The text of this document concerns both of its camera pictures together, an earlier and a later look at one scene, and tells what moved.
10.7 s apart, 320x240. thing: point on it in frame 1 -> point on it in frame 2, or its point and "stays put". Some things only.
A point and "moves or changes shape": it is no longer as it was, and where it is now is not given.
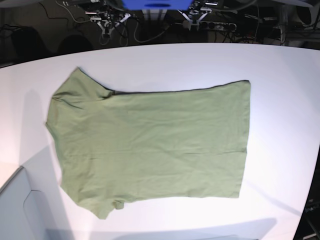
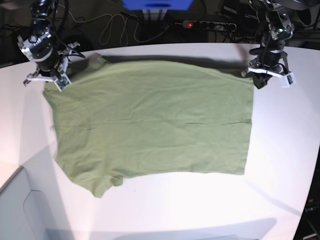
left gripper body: x=108 y=22 -> x=50 y=60
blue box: x=157 y=5 stays put
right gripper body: x=195 y=16 -> x=268 y=63
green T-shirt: x=114 y=147 moves or changes shape
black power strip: x=195 y=25 stays put
